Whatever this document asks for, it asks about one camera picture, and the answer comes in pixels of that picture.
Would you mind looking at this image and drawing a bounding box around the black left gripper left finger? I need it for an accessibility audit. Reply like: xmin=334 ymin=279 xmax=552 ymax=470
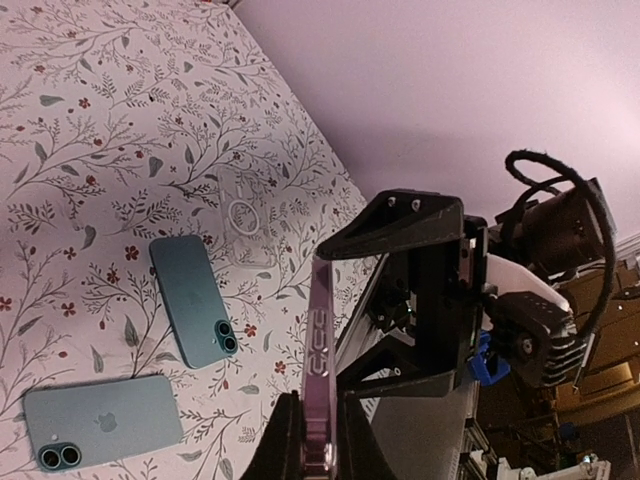
xmin=240 ymin=392 xmax=303 ymax=480

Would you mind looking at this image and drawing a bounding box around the blue phone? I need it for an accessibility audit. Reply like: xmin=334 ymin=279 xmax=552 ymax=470
xmin=149 ymin=235 xmax=238 ymax=369

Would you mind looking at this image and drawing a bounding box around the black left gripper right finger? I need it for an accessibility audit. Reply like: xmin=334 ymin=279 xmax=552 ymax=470
xmin=337 ymin=393 xmax=397 ymax=480

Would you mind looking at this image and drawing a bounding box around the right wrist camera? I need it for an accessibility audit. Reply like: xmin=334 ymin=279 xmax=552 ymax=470
xmin=483 ymin=253 xmax=588 ymax=388

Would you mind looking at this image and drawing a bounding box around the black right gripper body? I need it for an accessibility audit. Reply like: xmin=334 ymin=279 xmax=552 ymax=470
xmin=379 ymin=179 xmax=616 ymax=361

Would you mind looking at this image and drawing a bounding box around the floral patterned table mat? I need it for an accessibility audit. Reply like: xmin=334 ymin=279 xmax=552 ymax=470
xmin=1 ymin=1 xmax=365 ymax=479

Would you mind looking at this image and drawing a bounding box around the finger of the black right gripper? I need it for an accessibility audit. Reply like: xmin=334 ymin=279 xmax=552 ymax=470
xmin=337 ymin=336 xmax=467 ymax=398
xmin=316 ymin=189 xmax=464 ymax=260

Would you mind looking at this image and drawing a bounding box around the blue storage bin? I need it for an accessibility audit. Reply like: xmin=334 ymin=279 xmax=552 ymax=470
xmin=468 ymin=330 xmax=511 ymax=387

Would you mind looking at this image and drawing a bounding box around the clear phone case with ring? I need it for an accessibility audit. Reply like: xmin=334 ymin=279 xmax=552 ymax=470
xmin=217 ymin=166 xmax=275 ymax=269

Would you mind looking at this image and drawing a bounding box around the purple phone with ring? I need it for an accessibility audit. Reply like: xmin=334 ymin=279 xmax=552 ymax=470
xmin=301 ymin=257 xmax=337 ymax=479

